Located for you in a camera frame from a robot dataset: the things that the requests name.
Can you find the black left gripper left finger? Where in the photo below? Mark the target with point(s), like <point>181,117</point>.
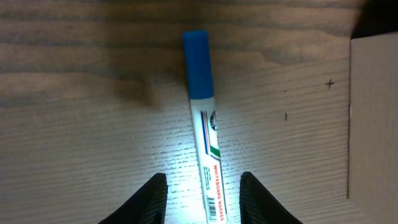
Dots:
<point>147,206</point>

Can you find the cardboard box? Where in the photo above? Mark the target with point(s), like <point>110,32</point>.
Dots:
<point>373,120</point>

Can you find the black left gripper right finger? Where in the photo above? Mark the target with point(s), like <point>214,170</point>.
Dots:
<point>259,206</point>

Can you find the blue whiteboard marker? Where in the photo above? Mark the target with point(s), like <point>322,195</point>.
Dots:
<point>202,105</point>

